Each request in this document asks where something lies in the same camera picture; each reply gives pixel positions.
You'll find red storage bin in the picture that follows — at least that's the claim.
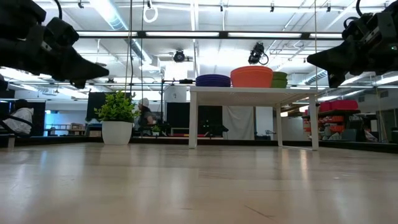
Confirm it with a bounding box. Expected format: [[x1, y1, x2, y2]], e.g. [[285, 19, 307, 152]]
[[319, 99, 359, 113]]

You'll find white hanging cloth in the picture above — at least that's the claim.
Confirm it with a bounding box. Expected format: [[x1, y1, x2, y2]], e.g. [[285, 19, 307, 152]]
[[221, 105, 256, 141]]

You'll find black partition panel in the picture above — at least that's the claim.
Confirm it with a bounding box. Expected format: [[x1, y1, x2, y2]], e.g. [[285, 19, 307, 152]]
[[86, 91, 133, 123], [166, 101, 223, 138]]

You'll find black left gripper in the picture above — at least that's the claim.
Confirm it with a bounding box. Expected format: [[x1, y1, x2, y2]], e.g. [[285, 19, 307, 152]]
[[0, 17, 110, 90]]

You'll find hanging black cable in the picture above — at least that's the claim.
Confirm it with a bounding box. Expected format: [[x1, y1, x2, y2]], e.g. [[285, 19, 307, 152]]
[[125, 0, 135, 94]]

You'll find green plant in white pot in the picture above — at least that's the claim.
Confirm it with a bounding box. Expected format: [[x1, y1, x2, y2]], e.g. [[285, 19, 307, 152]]
[[94, 90, 140, 146]]

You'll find white cable ring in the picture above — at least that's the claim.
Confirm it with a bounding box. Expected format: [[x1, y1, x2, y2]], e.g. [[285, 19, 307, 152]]
[[142, 5, 159, 24]]

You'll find person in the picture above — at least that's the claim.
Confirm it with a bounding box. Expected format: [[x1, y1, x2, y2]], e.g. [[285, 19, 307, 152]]
[[136, 97, 157, 137], [2, 98, 35, 136]]

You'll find orange plastic bowl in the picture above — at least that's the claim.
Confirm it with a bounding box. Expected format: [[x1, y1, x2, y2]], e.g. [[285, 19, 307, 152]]
[[230, 72, 274, 88], [230, 68, 274, 73]]

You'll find black overhead camera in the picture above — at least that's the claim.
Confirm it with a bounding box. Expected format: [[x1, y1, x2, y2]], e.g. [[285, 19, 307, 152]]
[[248, 42, 270, 66]]

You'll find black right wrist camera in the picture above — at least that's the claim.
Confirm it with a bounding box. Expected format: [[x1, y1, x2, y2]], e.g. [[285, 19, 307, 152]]
[[371, 0, 398, 32]]

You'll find metal storage rack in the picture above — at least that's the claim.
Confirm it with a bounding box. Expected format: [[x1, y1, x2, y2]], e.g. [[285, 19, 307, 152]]
[[303, 99, 379, 142]]

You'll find white perforated metal shelf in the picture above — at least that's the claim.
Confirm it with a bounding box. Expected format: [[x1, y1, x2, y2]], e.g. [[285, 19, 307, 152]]
[[188, 86, 320, 151]]

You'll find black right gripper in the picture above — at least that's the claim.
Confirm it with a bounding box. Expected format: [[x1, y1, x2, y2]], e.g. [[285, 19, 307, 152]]
[[306, 29, 398, 89]]

